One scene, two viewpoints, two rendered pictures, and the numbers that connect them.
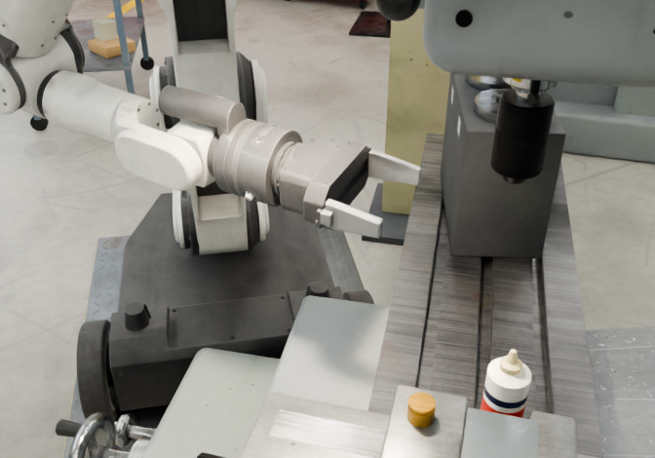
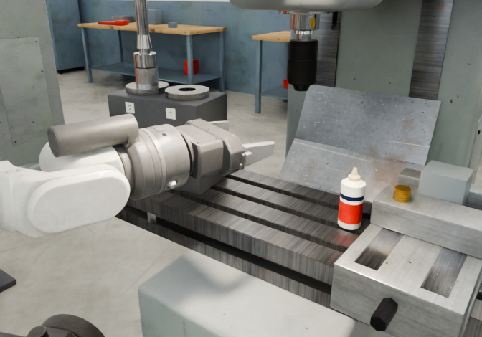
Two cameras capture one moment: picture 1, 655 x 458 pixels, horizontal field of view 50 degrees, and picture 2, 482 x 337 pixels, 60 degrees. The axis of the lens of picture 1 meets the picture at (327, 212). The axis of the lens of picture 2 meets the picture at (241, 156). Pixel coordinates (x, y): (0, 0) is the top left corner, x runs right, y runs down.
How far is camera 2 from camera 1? 66 cm
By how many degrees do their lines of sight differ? 60
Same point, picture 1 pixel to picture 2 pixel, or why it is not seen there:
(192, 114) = (101, 138)
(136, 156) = (65, 205)
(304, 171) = (208, 139)
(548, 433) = (414, 174)
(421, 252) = (187, 203)
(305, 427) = (373, 255)
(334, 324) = (183, 279)
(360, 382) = (247, 285)
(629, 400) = not seen: hidden behind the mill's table
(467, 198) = not seen: hidden behind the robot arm
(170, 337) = not seen: outside the picture
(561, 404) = (336, 203)
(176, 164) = (117, 186)
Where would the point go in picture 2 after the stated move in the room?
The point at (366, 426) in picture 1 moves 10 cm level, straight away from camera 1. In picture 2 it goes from (376, 234) to (308, 217)
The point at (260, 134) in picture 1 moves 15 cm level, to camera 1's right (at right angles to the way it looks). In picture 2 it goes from (161, 130) to (213, 103)
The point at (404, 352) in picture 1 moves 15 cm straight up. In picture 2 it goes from (274, 234) to (277, 152)
